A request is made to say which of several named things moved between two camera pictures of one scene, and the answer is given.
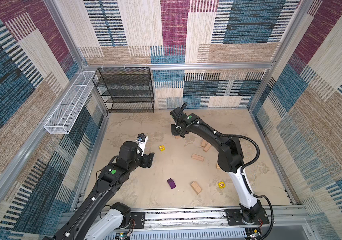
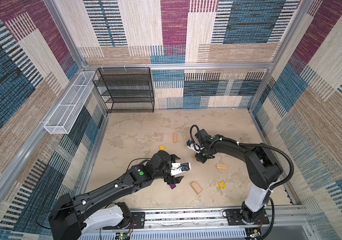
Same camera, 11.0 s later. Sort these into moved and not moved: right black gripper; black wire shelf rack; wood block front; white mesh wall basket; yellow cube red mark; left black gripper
Moved: left black gripper; right black gripper
Not moved: wood block front; white mesh wall basket; yellow cube red mark; black wire shelf rack
